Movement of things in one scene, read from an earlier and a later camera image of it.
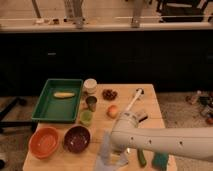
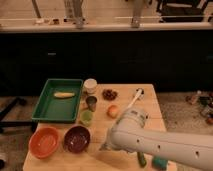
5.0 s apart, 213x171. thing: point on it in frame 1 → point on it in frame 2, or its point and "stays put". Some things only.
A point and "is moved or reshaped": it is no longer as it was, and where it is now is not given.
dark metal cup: [91, 102] stays put
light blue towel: [109, 155] is moved or reshaped
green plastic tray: [59, 100] stays put
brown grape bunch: [109, 94] stays put
